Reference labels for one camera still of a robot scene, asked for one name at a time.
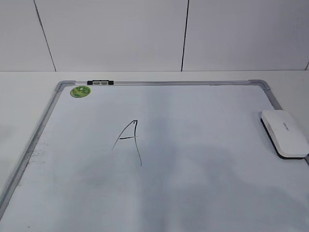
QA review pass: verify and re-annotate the white eraser with black felt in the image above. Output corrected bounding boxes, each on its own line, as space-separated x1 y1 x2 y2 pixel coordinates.
261 110 309 159

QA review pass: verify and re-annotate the black hanging clip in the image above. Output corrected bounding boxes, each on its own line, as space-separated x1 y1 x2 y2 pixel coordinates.
87 80 114 86

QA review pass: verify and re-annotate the round green sticker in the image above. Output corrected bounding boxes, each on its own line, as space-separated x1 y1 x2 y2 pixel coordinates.
70 86 91 98

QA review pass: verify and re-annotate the white board with grey frame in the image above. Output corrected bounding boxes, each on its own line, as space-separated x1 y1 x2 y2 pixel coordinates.
0 80 309 232

